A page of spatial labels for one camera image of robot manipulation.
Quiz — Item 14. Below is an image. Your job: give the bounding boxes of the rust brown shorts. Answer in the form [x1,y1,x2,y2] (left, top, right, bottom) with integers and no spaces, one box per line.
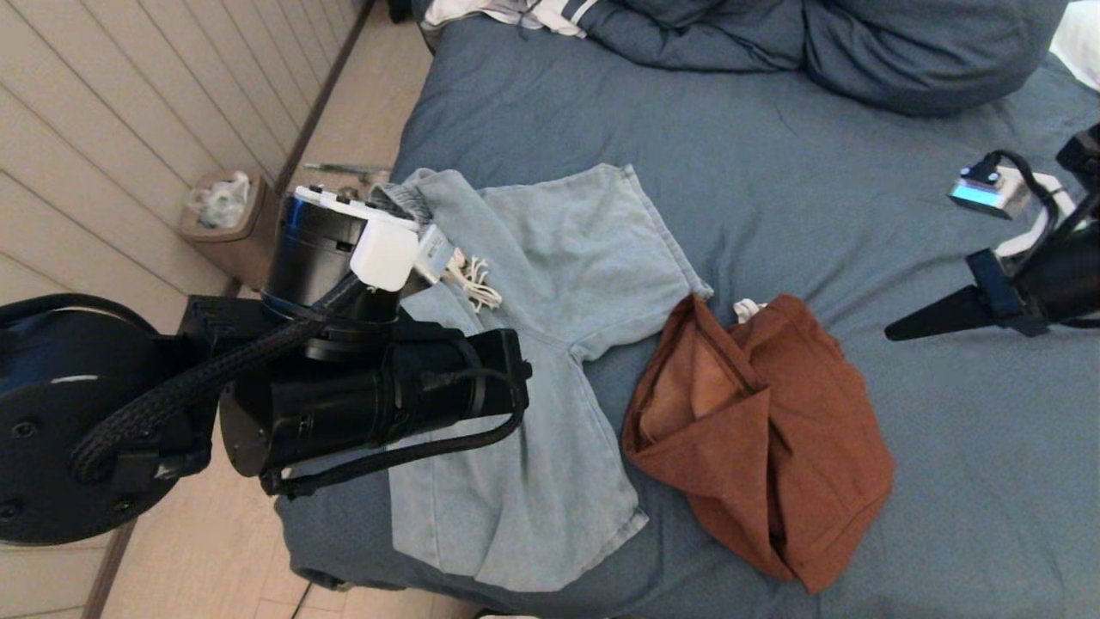
[620,292,896,596]

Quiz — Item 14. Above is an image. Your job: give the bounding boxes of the light blue denim shorts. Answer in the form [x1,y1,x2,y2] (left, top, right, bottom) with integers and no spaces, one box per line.
[378,163,714,594]

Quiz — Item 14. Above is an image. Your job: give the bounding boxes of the blue bed cover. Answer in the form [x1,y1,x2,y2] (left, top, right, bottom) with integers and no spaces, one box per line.
[275,0,1100,619]

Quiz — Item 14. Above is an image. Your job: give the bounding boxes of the brown trash bin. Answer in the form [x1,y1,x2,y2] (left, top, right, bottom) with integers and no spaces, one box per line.
[179,170,280,291]

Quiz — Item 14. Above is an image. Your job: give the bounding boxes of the thin silver metal rod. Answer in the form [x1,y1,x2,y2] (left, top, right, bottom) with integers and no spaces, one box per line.
[304,163,392,180]

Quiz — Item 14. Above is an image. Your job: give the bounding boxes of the white pillow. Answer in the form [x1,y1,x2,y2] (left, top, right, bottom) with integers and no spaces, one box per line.
[1050,0,1100,91]

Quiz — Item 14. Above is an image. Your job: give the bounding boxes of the clear plastic bin bag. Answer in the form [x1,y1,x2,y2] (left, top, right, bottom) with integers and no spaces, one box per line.
[188,175,253,231]

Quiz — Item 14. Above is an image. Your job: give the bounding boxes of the crumpled blue duvet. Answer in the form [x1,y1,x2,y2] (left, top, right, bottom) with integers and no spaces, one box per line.
[584,0,1071,117]

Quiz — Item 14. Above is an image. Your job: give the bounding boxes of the white striped garment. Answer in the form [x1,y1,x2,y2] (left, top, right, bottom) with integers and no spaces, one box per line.
[423,0,602,38]

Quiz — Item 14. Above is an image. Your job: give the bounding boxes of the thin black left gripper cable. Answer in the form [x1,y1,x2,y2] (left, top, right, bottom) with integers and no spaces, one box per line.
[258,368,529,499]

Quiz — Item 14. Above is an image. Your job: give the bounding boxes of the smooth black right arm cable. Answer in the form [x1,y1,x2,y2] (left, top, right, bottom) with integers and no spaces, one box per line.
[980,150,1100,285]

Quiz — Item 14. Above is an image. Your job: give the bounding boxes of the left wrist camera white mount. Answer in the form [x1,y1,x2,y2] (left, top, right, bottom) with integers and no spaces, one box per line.
[292,185,456,293]

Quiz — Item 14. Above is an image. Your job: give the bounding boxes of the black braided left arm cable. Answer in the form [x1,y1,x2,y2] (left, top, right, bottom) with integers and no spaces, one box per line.
[73,275,370,482]

